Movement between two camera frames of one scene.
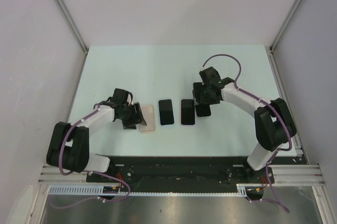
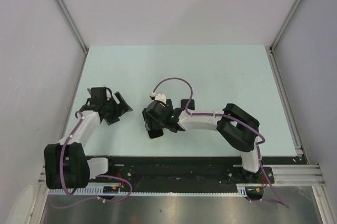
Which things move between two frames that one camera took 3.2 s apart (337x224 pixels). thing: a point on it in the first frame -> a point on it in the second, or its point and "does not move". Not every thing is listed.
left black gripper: (137, 118) -> (114, 118)
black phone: (202, 110) -> (152, 133)
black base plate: (181, 174) does not move
